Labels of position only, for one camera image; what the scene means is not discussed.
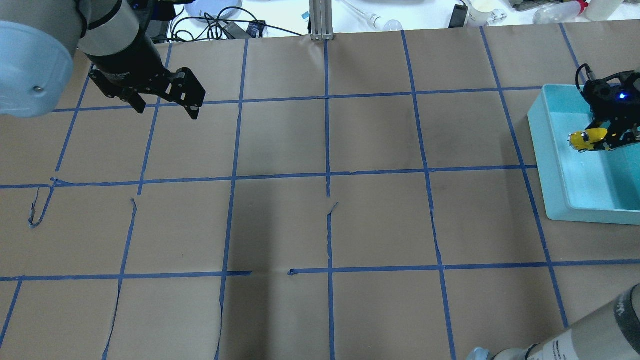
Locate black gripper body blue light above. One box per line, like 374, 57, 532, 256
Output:
582, 70, 640, 151

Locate black gripper body with cable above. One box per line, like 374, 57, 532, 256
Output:
88, 35, 206, 109

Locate yellow toy beetle car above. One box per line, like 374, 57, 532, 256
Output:
567, 128, 608, 153

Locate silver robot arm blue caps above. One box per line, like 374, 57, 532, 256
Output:
468, 64, 639, 360

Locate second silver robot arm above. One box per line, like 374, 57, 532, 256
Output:
0, 0, 206, 120

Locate light blue plastic bin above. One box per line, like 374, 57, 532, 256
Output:
527, 84, 640, 225

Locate light blue plate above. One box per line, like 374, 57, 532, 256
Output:
183, 0, 243, 23

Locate aluminium frame post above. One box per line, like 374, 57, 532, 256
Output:
308, 0, 335, 42

